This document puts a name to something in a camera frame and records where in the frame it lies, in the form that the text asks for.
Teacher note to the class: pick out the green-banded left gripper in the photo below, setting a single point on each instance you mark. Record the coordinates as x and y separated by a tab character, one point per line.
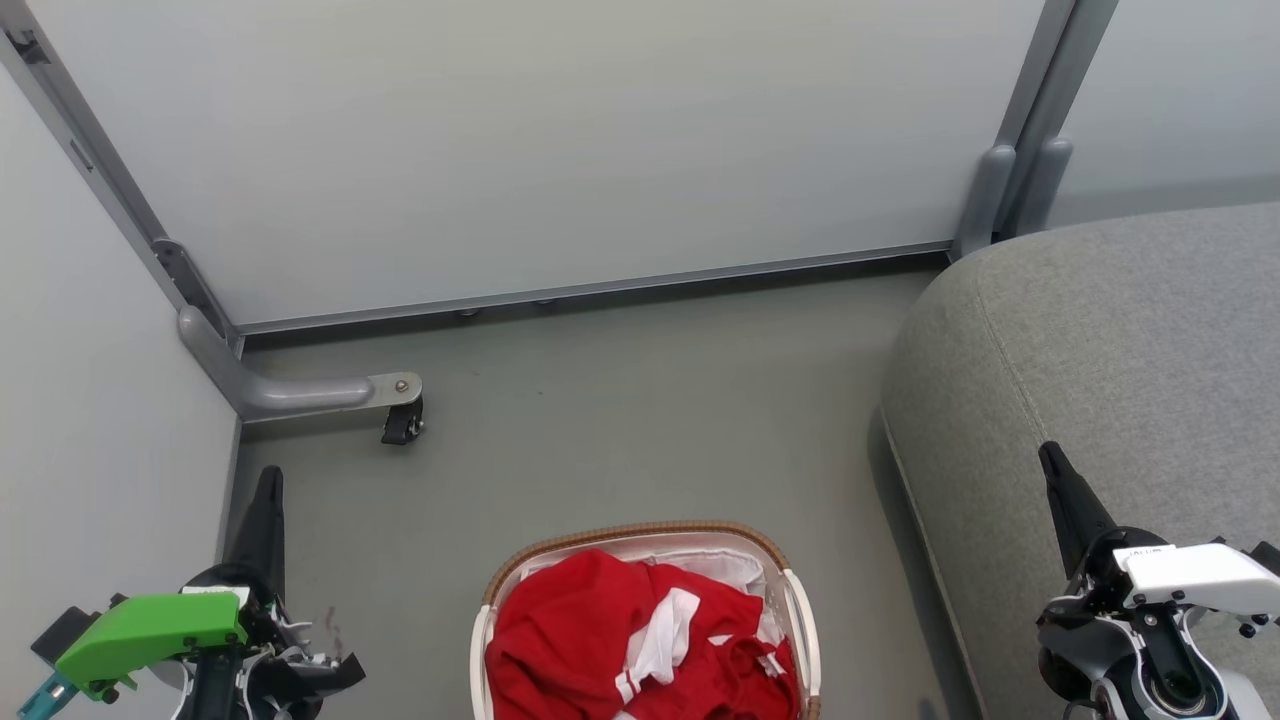
150	630

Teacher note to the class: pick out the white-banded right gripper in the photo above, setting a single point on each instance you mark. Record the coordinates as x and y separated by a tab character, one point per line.
1195	578

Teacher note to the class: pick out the red shorts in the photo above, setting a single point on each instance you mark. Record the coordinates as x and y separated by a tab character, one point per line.
560	630

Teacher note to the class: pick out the red and white jersey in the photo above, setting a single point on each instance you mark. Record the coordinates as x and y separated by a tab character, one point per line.
700	650

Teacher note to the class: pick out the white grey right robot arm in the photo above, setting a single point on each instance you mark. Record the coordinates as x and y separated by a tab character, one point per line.
1075	640

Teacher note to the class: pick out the grey fabric sofa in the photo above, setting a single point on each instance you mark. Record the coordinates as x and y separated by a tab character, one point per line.
1120	350

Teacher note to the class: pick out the grey partition foot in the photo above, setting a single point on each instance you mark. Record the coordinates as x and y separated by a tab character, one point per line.
290	392

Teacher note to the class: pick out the black caster wheel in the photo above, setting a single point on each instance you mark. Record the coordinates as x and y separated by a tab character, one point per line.
402	424

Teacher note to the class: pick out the white basket liner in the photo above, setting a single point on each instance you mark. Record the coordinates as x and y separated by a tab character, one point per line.
730	565

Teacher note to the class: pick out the white wicker-rimmed laundry basket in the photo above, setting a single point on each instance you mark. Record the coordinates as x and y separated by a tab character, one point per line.
640	528

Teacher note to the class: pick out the grey double partition post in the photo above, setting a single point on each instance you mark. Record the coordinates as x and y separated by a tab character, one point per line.
1030	150

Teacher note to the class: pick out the grey slanted partition post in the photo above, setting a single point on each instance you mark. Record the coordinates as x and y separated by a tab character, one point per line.
100	160

